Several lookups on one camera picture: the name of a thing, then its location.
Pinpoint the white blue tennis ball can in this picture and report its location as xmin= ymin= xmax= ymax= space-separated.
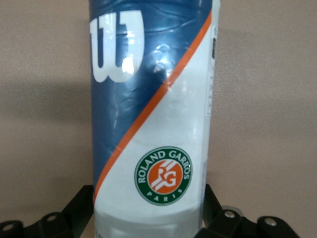
xmin=88 ymin=0 xmax=221 ymax=238

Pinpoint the brown table mat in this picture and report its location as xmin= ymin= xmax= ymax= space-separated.
xmin=0 ymin=0 xmax=317 ymax=238

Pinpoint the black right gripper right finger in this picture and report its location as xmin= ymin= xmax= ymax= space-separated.
xmin=195 ymin=183 xmax=298 ymax=238

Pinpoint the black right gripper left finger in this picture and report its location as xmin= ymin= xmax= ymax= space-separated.
xmin=0 ymin=184 xmax=96 ymax=238

